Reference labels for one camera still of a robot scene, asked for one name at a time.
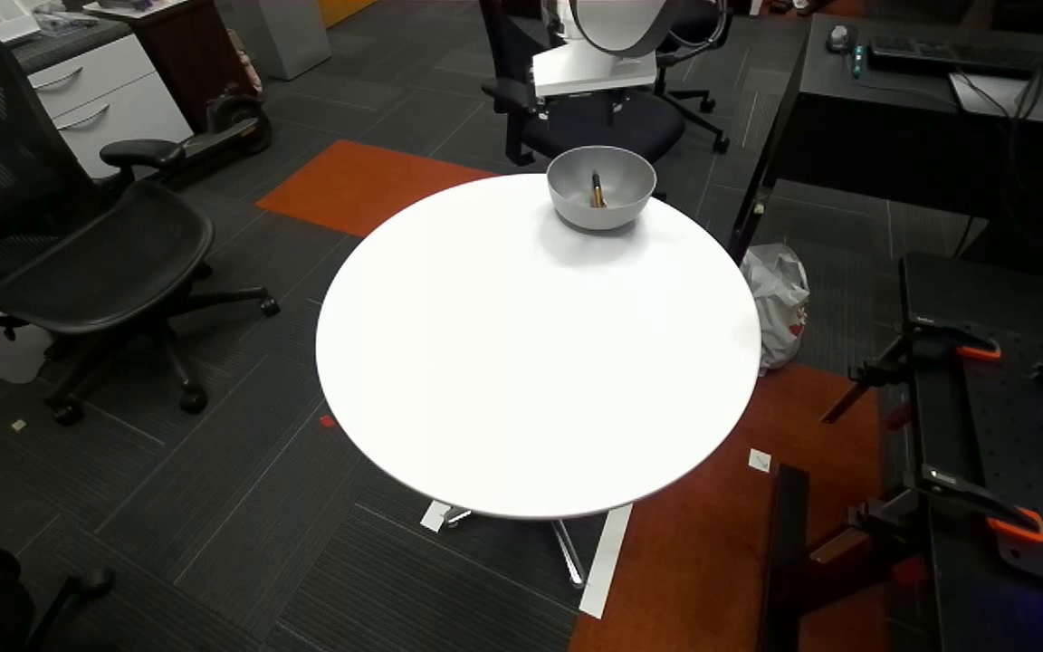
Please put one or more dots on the black mesh office chair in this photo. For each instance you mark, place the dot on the black mesh office chair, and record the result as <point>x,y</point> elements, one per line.
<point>99,259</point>

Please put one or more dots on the grey wrist camera plate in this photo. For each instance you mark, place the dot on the grey wrist camera plate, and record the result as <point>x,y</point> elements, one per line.
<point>594,74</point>

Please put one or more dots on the orange and black pen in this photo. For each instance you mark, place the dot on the orange and black pen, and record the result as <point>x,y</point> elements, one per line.
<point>594,189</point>

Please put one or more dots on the small white floor label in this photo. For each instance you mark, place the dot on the small white floor label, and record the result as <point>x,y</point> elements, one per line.
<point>760,463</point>

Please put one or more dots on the grey round bowl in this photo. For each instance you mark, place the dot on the grey round bowl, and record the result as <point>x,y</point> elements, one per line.
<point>571,201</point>

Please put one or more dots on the white table base legs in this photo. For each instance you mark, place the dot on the white table base legs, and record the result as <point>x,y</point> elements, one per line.
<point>605,563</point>

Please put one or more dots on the grey metal cabinet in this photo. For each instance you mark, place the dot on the grey metal cabinet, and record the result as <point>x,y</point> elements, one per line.
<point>279,36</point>

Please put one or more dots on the black workbench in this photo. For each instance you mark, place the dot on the black workbench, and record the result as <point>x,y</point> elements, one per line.
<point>978,484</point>

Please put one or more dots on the black padded office chair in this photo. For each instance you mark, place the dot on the black padded office chair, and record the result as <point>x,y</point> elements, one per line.
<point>594,129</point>

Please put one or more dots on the dark round mouse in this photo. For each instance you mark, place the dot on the dark round mouse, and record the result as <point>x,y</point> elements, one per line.
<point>838,36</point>

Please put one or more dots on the dark keyboard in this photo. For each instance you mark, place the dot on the dark keyboard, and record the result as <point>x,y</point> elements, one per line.
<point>931,45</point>

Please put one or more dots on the white drawer cabinet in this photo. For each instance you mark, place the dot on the white drawer cabinet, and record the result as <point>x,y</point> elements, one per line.
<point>109,103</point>

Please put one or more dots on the white plastic bag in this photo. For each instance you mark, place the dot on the white plastic bag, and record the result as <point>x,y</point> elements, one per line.
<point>778,303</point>

